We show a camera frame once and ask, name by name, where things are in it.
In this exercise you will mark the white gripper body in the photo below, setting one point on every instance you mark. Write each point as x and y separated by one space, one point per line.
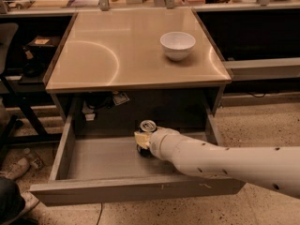
157 142

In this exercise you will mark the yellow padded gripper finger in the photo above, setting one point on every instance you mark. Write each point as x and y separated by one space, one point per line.
143 139

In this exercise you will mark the white ceramic bowl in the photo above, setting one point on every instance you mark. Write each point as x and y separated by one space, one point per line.
177 45

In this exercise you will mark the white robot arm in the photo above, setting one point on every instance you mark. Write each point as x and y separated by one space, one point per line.
274 168

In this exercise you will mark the blue pepsi can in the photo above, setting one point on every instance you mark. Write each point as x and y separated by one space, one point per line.
146 126

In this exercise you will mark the white paper tag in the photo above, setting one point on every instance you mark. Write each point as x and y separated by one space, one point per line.
120 98

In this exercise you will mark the black box with label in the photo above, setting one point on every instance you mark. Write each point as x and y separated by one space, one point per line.
40 42

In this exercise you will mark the grey cabinet with beige top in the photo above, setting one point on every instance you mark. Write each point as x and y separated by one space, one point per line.
120 50

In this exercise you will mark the clear plastic bottle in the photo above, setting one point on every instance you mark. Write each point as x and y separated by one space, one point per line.
34 159

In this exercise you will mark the dark trouser leg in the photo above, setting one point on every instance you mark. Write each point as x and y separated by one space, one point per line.
11 201

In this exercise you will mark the white sneaker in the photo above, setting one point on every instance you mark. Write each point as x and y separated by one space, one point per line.
17 170

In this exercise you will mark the open grey top drawer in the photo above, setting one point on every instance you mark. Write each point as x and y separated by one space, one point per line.
98 161

